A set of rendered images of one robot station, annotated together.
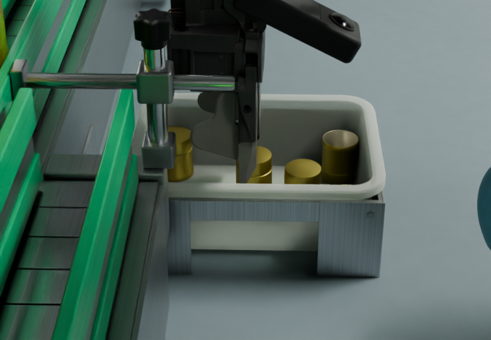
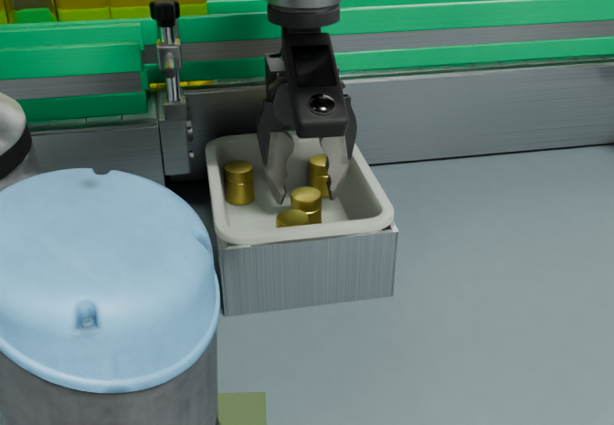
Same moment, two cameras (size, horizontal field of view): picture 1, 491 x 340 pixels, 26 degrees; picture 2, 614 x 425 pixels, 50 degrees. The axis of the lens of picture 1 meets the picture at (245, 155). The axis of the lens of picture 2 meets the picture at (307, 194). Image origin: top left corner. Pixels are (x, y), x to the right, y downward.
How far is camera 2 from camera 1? 0.96 m
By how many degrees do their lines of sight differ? 66
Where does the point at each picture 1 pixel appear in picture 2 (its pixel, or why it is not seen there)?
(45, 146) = (199, 89)
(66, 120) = (248, 93)
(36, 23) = (244, 16)
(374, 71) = not seen: outside the picture
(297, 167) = (291, 214)
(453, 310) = not seen: hidden behind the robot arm
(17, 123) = (95, 27)
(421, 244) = (283, 339)
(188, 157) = (316, 180)
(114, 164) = (35, 49)
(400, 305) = not seen: hidden behind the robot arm
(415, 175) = (408, 329)
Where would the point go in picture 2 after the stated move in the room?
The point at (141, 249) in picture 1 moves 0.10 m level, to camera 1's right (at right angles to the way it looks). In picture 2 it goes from (71, 128) to (62, 169)
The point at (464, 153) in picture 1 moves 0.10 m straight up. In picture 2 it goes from (480, 365) to (496, 273)
